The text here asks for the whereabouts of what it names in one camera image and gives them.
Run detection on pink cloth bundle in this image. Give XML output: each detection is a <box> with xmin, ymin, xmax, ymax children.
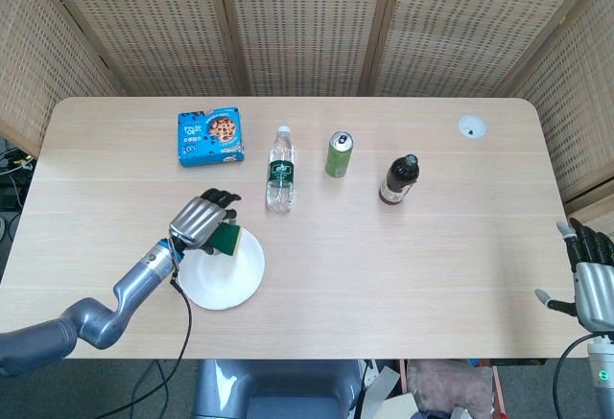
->
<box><xmin>407</xmin><ymin>360</ymin><xmax>500</xmax><ymax>419</ymax></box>

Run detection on woven wooden folding screen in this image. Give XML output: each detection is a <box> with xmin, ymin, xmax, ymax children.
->
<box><xmin>0</xmin><ymin>0</ymin><xmax>614</xmax><ymax>228</ymax></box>

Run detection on green yellow sponge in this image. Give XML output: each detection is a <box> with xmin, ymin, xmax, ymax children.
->
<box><xmin>212</xmin><ymin>223</ymin><xmax>243</xmax><ymax>257</ymax></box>

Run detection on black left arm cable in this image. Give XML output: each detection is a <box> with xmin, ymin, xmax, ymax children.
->
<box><xmin>95</xmin><ymin>272</ymin><xmax>193</xmax><ymax>419</ymax></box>

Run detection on clear plastic water bottle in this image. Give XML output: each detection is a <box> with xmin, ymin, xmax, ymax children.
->
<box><xmin>265</xmin><ymin>125</ymin><xmax>296</xmax><ymax>213</ymax></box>

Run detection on brown sauce bottle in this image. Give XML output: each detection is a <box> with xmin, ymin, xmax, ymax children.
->
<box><xmin>378</xmin><ymin>153</ymin><xmax>423</xmax><ymax>207</ymax></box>

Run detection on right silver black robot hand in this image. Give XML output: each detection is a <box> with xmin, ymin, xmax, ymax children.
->
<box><xmin>534</xmin><ymin>217</ymin><xmax>614</xmax><ymax>333</ymax></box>

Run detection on green drink can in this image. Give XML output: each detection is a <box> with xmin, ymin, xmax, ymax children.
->
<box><xmin>324</xmin><ymin>131</ymin><xmax>356</xmax><ymax>179</ymax></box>

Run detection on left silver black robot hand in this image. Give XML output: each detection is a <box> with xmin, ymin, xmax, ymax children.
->
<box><xmin>168</xmin><ymin>188</ymin><xmax>243</xmax><ymax>255</ymax></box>

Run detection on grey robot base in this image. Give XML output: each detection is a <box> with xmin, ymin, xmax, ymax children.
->
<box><xmin>191</xmin><ymin>359</ymin><xmax>368</xmax><ymax>419</ymax></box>

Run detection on white cardboard box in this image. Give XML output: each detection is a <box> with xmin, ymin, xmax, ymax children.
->
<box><xmin>359</xmin><ymin>364</ymin><xmax>419</xmax><ymax>419</ymax></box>

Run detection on white paper plate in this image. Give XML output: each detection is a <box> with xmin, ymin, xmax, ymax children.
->
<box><xmin>177</xmin><ymin>226</ymin><xmax>266</xmax><ymax>312</ymax></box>

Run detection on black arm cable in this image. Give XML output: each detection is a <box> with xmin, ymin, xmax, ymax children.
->
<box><xmin>95</xmin><ymin>272</ymin><xmax>193</xmax><ymax>419</ymax></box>
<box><xmin>552</xmin><ymin>332</ymin><xmax>601</xmax><ymax>419</ymax></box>

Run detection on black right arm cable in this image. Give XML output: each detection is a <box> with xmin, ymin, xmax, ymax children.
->
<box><xmin>552</xmin><ymin>332</ymin><xmax>601</xmax><ymax>419</ymax></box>

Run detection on tangled floor cables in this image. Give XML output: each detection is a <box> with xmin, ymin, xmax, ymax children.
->
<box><xmin>0</xmin><ymin>135</ymin><xmax>39</xmax><ymax>247</ymax></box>

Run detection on blue cookie box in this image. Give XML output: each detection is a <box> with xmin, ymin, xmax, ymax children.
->
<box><xmin>177</xmin><ymin>105</ymin><xmax>247</xmax><ymax>169</ymax></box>

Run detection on white table cable grommet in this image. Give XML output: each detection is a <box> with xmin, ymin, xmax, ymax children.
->
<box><xmin>458</xmin><ymin>115</ymin><xmax>489</xmax><ymax>140</ymax></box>

